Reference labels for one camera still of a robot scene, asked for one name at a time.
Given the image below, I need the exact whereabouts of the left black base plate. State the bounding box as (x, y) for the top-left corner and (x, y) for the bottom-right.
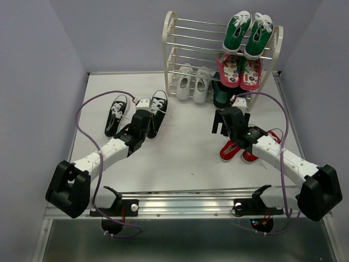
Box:
(89, 199), (139, 218)

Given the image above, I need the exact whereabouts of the dark green shoe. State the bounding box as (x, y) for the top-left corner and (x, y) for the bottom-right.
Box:
(232, 87), (249, 97)
(212, 72), (232, 109)

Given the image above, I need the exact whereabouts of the green canvas sneaker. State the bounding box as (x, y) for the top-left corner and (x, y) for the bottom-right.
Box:
(244, 13), (274, 60)
(222, 10), (252, 54)

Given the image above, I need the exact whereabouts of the white sneaker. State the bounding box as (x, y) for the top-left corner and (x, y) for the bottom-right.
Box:
(176, 63), (193, 100)
(193, 67), (211, 104)

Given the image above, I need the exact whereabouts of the right green canvas sneaker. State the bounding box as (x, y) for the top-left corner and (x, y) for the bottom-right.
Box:
(244, 13), (274, 60)

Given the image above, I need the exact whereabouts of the right pink patterned slipper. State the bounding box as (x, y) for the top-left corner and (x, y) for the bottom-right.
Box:
(239, 57), (263, 91)

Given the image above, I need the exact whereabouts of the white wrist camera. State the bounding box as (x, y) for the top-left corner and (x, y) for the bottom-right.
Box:
(135, 98), (151, 112)
(230, 96), (251, 110)

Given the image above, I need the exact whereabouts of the left pink patterned slipper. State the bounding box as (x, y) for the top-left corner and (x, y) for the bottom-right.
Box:
(216, 52), (242, 88)

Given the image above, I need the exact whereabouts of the black canvas sneaker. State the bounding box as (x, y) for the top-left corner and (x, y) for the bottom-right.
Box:
(147, 90), (169, 139)
(104, 94), (130, 138)

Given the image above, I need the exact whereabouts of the right red canvas sneaker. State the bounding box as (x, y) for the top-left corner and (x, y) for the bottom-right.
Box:
(242, 128), (284, 164)

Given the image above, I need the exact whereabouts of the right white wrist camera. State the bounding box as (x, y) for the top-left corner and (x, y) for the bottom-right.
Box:
(230, 96), (251, 110)

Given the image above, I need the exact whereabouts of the pink patterned slipper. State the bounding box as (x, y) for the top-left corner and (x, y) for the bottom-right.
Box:
(216, 52), (242, 88)
(239, 57), (263, 91)

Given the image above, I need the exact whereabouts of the left red canvas sneaker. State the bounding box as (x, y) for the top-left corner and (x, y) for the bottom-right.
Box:
(219, 140), (241, 162)

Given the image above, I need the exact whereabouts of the left green canvas sneaker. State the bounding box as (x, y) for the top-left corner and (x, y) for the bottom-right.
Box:
(222, 10), (252, 54)

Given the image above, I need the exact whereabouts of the aluminium mounting rail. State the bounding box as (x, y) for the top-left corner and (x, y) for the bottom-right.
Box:
(46, 192), (335, 219)

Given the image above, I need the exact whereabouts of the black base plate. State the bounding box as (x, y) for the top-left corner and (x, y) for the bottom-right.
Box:
(89, 199), (139, 218)
(231, 198), (284, 217)

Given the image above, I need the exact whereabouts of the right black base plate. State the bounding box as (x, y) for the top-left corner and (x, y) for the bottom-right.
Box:
(231, 198), (284, 217)

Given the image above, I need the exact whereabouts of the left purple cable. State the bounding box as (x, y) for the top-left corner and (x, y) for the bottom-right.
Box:
(75, 91), (142, 238)

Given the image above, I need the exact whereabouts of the red canvas sneaker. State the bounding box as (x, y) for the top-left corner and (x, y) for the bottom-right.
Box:
(219, 140), (241, 162)
(242, 128), (284, 164)

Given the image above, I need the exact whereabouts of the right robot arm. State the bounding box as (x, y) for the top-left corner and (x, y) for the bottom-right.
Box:
(212, 106), (342, 222)

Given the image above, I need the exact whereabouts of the cream metal shoe shelf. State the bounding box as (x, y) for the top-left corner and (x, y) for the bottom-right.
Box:
(162, 11), (284, 107)

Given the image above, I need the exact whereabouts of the right dark green shoe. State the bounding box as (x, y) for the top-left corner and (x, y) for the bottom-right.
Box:
(232, 87), (249, 97)

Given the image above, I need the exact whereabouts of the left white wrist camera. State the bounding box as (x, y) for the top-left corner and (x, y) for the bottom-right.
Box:
(135, 98), (151, 112)

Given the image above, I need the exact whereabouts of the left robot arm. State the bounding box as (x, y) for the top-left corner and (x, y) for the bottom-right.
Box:
(45, 109), (152, 218)

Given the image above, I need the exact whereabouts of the left dark green shoe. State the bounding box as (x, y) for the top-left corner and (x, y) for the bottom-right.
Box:
(212, 72), (232, 109)

